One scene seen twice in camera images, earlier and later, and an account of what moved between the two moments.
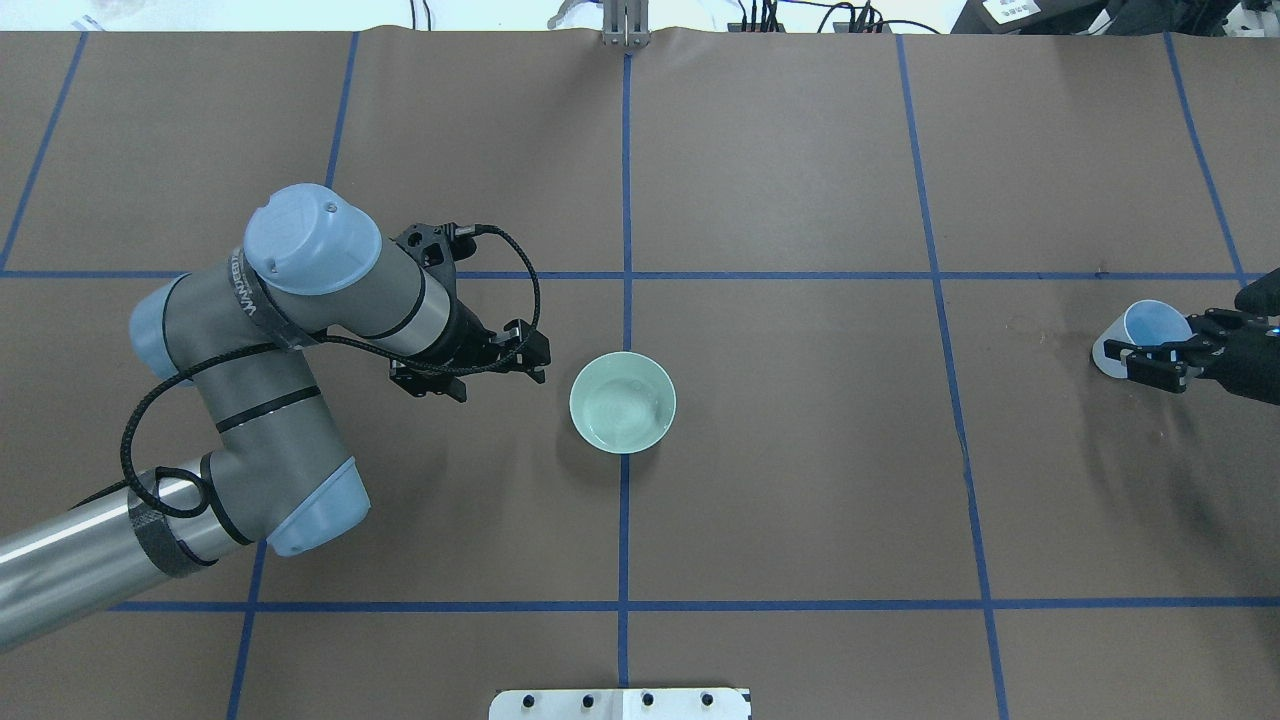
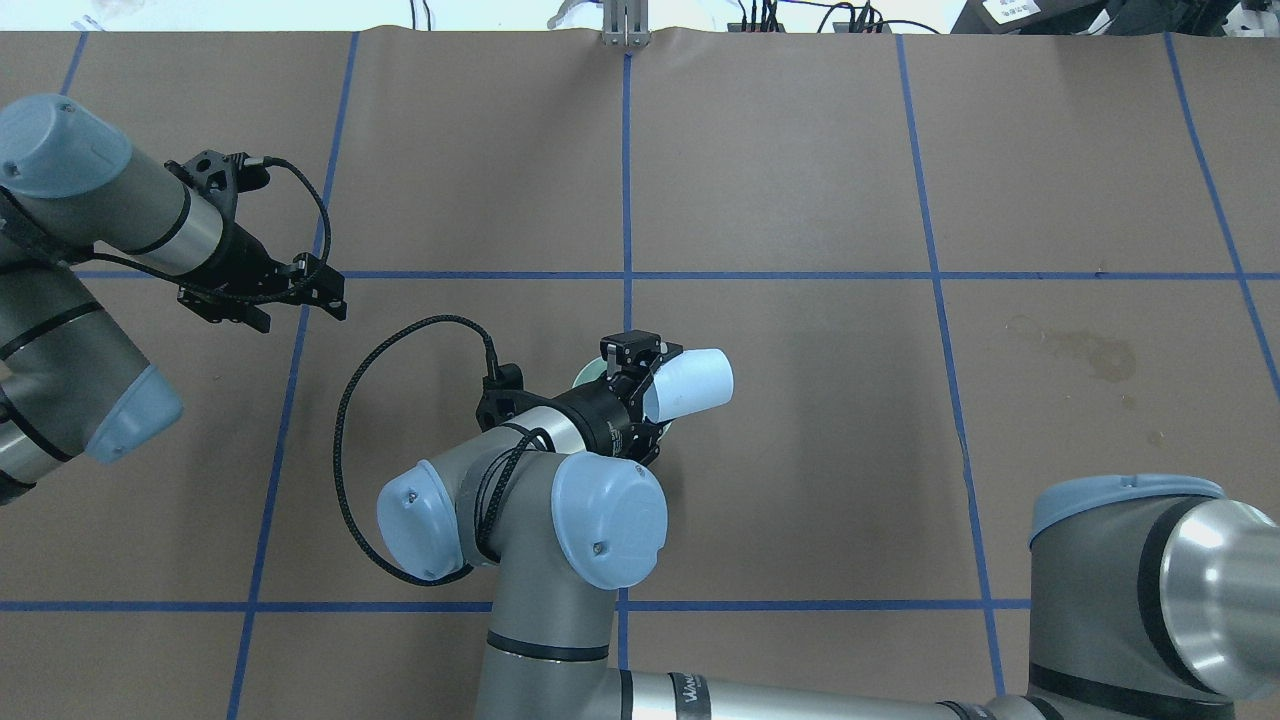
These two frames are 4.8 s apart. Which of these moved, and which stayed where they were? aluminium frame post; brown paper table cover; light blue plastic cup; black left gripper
Moved: light blue plastic cup; black left gripper
Stayed: aluminium frame post; brown paper table cover
